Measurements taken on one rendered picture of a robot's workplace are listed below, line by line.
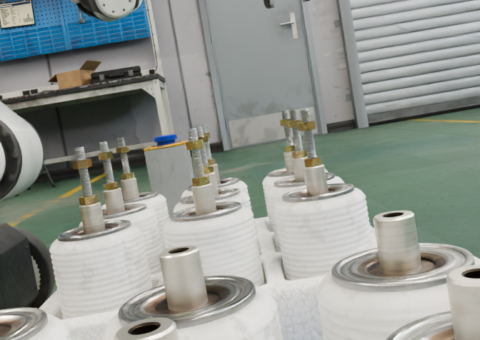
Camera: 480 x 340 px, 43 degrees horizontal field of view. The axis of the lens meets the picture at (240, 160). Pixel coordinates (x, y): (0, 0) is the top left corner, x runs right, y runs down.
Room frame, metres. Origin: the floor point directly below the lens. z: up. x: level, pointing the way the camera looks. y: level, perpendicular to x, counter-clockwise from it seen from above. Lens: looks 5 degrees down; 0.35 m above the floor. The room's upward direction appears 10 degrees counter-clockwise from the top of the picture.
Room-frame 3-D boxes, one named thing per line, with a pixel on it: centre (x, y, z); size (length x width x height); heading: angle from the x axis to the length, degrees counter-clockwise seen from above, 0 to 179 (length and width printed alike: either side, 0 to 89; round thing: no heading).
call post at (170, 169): (1.03, 0.12, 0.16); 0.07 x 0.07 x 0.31; 0
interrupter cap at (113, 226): (0.62, 0.16, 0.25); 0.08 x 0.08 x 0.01
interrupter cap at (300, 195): (0.63, -0.07, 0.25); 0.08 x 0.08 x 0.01
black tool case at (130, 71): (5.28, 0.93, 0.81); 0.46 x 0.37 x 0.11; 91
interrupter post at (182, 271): (0.32, 0.04, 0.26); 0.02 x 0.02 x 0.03
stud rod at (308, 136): (0.63, -0.07, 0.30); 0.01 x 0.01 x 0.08
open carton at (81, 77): (5.36, 1.30, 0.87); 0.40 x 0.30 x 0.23; 77
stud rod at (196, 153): (0.63, 0.04, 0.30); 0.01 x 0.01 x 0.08
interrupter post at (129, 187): (0.86, 0.16, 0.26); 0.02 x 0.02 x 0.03
